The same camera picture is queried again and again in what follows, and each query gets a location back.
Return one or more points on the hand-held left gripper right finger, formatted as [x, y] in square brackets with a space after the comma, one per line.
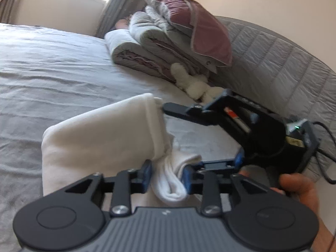
[187, 179]

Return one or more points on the bed with grey sheet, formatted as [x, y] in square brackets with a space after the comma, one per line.
[52, 71]

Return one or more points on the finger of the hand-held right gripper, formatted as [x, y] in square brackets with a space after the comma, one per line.
[181, 110]
[239, 158]

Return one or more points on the light grey folded quilt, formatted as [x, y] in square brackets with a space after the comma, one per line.
[126, 50]

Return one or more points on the pinkish cloth bundle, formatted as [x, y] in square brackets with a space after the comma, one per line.
[122, 23]

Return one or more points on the white plush toy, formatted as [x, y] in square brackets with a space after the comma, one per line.
[194, 85]

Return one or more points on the grey quilted headboard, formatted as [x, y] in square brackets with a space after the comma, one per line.
[283, 65]

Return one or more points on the person's right forearm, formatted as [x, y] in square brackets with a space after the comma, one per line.
[323, 233]

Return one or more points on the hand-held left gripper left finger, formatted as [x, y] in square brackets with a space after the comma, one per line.
[147, 173]

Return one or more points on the purple pillow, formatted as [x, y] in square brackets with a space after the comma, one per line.
[199, 23]

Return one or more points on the white sweatshirt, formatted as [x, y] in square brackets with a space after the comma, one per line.
[105, 141]

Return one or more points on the person's right hand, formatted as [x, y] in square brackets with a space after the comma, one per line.
[302, 191]

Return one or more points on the grey curtain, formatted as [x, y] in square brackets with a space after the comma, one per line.
[126, 8]
[11, 0]

